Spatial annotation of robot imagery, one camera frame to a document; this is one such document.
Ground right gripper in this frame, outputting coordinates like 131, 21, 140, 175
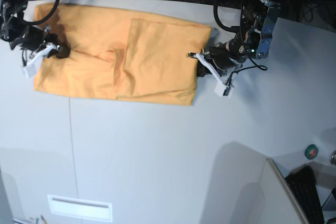
18, 26, 70, 59

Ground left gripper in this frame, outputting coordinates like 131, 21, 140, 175
196, 39, 246, 77

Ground orange t-shirt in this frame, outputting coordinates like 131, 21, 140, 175
34, 4, 211, 106

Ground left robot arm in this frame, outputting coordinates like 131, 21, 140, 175
201, 0, 288, 76

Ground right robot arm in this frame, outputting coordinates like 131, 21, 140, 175
1, 0, 70, 59

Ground green tape roll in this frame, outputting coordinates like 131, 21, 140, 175
304, 144, 319, 160

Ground grey side panel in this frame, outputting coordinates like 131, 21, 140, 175
230, 158, 309, 224

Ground black keyboard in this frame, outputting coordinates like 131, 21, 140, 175
285, 166, 324, 224

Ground metal knob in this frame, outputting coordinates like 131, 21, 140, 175
330, 151, 336, 165

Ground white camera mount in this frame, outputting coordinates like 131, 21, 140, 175
20, 26, 63, 79
187, 52, 242, 97

